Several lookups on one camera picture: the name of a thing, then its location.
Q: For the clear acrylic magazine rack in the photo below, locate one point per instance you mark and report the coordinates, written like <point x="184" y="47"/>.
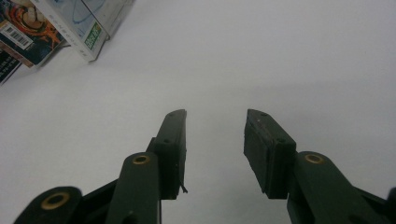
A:
<point x="120" y="15"/>

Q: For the white table cover sheet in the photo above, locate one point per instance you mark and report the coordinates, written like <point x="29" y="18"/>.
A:
<point x="249" y="62"/>

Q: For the white-spined purple magazine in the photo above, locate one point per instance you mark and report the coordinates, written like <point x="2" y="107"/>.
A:
<point x="34" y="21"/>

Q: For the white magazine with colourful pictures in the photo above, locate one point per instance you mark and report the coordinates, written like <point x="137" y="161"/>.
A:
<point x="77" y="37"/>

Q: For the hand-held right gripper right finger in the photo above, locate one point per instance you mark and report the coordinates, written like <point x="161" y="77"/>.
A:
<point x="314" y="186"/>

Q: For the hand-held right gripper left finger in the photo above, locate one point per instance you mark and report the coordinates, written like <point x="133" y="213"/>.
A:
<point x="140" y="186"/>

